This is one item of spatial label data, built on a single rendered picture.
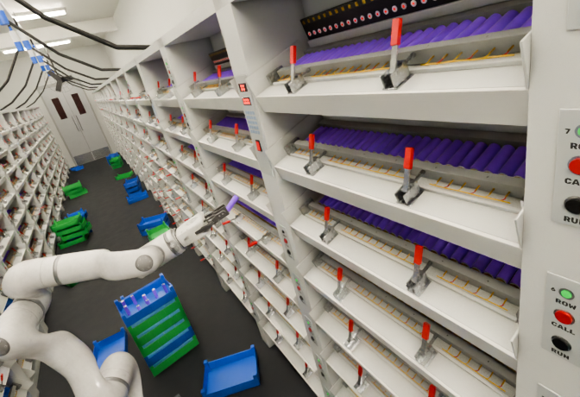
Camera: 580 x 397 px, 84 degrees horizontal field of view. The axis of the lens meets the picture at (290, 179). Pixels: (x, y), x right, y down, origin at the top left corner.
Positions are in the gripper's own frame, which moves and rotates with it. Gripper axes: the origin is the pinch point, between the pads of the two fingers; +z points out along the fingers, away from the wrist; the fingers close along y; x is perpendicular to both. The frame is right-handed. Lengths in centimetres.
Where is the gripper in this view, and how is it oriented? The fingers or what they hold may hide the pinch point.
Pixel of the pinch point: (221, 211)
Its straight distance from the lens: 108.2
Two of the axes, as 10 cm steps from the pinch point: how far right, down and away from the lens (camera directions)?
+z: 8.3, -5.3, 1.5
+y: -3.0, -2.0, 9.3
